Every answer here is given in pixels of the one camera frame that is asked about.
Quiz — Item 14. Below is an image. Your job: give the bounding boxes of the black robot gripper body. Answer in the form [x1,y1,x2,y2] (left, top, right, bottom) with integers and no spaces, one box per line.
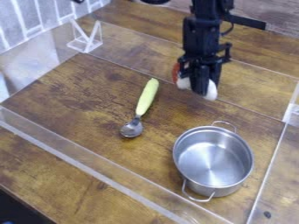
[177,16,231,74]

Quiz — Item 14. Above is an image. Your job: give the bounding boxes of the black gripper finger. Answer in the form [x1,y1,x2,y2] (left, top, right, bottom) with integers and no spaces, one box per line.
[192,63,221,96]
[177,63,192,88]

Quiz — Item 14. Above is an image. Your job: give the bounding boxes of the red and white plush mushroom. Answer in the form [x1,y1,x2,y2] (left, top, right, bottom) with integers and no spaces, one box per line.
[172,63,217,101]

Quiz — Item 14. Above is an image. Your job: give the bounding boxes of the silver metal pot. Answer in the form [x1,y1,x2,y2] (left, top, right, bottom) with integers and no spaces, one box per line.
[172,121,255,203]

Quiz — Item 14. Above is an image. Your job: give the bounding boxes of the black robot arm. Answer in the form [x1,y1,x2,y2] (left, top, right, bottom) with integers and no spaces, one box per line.
[172,0,233,101]

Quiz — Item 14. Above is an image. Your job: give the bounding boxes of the black bar on table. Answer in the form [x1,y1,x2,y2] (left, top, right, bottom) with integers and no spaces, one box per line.
[225,15,267,30]

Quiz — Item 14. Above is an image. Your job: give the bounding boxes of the clear acrylic triangular stand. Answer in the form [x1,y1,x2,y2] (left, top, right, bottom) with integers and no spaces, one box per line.
[66,20,102,53]

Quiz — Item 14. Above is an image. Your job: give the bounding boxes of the yellow handled metal spoon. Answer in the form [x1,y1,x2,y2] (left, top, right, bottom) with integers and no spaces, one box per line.
[120,78,159,137]

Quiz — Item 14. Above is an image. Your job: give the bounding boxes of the clear acrylic enclosure wall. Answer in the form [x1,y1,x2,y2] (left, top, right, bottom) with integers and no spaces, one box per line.
[0,22,299,224]

